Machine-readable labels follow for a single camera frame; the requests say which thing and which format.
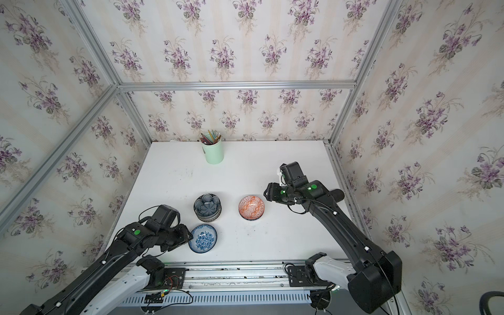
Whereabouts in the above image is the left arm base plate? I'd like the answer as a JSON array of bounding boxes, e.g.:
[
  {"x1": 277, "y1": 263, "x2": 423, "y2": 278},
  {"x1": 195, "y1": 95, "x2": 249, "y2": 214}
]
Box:
[{"x1": 136, "y1": 255, "x2": 186, "y2": 290}]

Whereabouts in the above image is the orange patterned bowl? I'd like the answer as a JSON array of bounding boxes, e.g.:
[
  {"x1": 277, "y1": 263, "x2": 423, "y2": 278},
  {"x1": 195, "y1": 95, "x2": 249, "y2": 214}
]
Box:
[{"x1": 238, "y1": 196, "x2": 265, "y2": 221}]

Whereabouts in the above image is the black chair edge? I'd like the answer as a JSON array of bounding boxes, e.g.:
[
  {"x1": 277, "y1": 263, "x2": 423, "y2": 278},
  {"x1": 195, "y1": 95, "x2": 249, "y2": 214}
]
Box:
[{"x1": 479, "y1": 291, "x2": 504, "y2": 315}]

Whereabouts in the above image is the aluminium rail frame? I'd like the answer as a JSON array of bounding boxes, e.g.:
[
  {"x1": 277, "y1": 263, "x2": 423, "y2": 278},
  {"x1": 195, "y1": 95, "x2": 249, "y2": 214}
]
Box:
[{"x1": 70, "y1": 259, "x2": 410, "y2": 315}]

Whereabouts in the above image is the blue floral bowl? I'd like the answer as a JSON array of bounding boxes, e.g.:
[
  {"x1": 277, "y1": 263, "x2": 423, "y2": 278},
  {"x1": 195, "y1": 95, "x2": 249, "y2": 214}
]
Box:
[{"x1": 188, "y1": 224, "x2": 218, "y2": 253}]

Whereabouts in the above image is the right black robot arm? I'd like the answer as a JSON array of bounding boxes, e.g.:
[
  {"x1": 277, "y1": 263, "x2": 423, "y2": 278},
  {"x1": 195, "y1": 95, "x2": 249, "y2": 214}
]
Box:
[{"x1": 263, "y1": 181, "x2": 402, "y2": 314}]

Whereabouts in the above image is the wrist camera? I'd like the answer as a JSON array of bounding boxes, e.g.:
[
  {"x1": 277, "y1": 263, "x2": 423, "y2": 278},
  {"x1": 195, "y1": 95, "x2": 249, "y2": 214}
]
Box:
[
  {"x1": 145, "y1": 205, "x2": 181, "y2": 234},
  {"x1": 280, "y1": 161, "x2": 308, "y2": 188}
]

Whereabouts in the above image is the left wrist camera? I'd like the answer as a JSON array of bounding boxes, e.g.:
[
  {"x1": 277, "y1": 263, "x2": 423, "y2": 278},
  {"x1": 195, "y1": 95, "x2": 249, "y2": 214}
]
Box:
[{"x1": 145, "y1": 205, "x2": 181, "y2": 234}]

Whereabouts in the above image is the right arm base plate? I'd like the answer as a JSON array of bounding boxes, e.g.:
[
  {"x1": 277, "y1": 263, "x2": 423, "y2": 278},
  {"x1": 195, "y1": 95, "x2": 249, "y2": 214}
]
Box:
[{"x1": 283, "y1": 252, "x2": 339, "y2": 290}]

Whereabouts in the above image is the black petal patterned bowl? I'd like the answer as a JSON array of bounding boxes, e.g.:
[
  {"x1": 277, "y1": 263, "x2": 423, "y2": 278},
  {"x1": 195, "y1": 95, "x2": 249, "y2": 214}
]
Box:
[{"x1": 194, "y1": 194, "x2": 222, "y2": 217}]

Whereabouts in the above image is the colourful straws bundle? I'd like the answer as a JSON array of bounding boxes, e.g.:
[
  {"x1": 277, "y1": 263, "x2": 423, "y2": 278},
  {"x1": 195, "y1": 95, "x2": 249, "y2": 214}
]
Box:
[{"x1": 199, "y1": 130, "x2": 222, "y2": 146}]

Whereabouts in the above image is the green triangle patterned bowl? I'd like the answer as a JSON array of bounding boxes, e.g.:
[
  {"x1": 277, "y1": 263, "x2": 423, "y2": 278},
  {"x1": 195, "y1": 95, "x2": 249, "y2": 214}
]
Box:
[{"x1": 196, "y1": 212, "x2": 220, "y2": 223}]

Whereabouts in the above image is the black cylindrical handle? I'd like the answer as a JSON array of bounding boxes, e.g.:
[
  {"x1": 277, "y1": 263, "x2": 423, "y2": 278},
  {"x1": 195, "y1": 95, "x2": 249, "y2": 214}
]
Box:
[{"x1": 328, "y1": 189, "x2": 345, "y2": 203}]

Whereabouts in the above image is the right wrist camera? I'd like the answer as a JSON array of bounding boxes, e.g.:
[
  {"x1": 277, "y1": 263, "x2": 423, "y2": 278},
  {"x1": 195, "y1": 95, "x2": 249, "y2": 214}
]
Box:
[{"x1": 280, "y1": 161, "x2": 308, "y2": 188}]

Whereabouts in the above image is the light green cup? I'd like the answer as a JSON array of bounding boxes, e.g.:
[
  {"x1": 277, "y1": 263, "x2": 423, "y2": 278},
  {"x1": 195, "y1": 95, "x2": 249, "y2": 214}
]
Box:
[{"x1": 202, "y1": 140, "x2": 224, "y2": 165}]

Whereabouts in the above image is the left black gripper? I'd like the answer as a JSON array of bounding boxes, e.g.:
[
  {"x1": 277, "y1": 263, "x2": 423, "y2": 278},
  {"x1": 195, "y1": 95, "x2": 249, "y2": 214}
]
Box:
[{"x1": 155, "y1": 224, "x2": 196, "y2": 253}]

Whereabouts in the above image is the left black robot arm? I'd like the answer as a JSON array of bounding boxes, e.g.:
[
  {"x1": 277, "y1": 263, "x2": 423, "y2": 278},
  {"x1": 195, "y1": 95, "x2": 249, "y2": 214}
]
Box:
[{"x1": 21, "y1": 222, "x2": 193, "y2": 314}]

